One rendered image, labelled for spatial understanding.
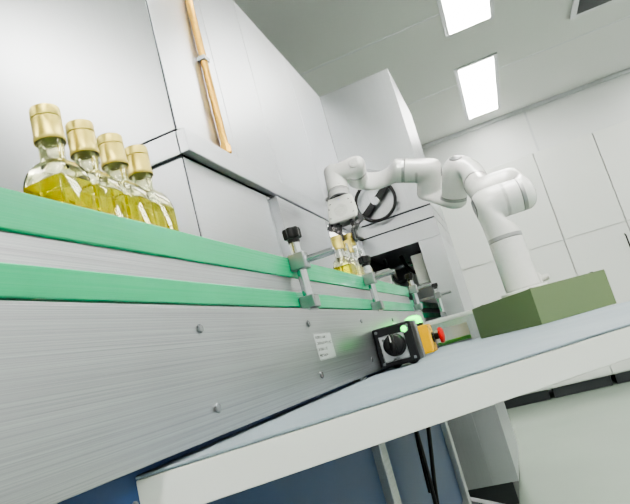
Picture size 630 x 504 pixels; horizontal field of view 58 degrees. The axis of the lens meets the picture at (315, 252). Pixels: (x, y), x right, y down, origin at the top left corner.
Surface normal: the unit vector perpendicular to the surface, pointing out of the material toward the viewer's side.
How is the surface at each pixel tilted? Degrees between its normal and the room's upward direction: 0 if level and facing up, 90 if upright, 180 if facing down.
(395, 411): 90
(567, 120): 90
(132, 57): 90
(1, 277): 90
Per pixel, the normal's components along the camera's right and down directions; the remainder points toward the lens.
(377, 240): -0.33, -0.11
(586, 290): 0.33, -0.27
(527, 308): -0.91, 0.17
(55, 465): 0.91, -0.31
